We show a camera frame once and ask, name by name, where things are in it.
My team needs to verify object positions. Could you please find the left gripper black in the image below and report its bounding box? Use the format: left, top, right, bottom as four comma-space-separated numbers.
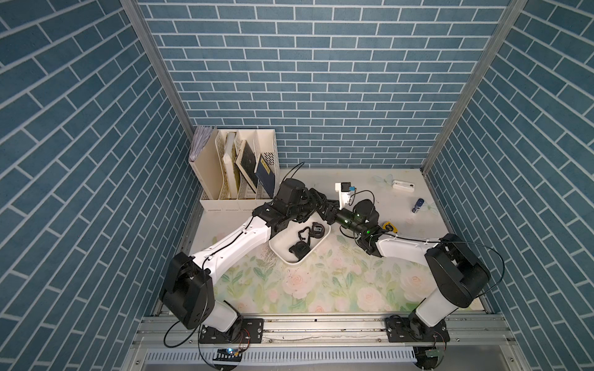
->
285, 187, 326, 223

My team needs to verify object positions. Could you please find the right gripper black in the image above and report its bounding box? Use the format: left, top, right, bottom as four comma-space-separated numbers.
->
316, 200, 367, 240

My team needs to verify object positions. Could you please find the yellow tape measure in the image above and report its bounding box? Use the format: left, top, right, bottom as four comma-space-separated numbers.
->
382, 222, 398, 233

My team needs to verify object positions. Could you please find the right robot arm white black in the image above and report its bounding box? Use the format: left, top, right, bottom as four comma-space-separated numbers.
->
317, 199, 491, 333

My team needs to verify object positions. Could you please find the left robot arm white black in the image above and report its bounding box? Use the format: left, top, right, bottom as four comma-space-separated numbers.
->
160, 199, 323, 332

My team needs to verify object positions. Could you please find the round black tape measure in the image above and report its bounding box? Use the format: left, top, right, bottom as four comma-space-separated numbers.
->
298, 222, 326, 244

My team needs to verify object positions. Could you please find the white storage tray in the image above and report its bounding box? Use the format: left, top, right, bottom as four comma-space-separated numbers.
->
269, 213, 332, 266

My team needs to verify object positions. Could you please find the white rectangular box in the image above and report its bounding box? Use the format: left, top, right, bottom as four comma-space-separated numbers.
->
391, 179, 415, 193

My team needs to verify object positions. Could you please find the blue cover book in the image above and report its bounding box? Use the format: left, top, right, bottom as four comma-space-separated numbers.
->
255, 155, 276, 199

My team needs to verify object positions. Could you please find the white plastic file organizer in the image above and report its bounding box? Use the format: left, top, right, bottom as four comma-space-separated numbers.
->
200, 129, 280, 212

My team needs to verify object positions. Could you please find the black cover book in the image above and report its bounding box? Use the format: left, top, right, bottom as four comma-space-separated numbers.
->
236, 140, 258, 193

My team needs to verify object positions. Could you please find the floral table mat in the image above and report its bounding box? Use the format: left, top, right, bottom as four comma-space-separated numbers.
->
214, 227, 436, 314

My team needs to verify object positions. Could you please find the white and yellow book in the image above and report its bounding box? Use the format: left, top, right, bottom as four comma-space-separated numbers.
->
222, 132, 241, 199

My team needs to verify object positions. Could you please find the small blue bottle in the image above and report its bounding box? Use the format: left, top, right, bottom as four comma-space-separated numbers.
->
411, 198, 425, 213

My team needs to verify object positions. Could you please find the beige file folder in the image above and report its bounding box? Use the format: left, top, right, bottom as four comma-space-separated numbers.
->
189, 126, 223, 200

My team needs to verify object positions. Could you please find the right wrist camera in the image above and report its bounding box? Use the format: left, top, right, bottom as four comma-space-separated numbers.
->
335, 182, 356, 209

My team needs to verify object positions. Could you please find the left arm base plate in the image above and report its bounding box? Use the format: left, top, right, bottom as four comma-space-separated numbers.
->
200, 317, 265, 345

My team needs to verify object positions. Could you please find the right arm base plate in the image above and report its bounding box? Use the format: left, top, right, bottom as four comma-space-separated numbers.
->
385, 313, 450, 343

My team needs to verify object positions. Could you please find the aluminium mounting rail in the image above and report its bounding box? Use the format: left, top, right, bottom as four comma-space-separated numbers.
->
123, 312, 529, 370

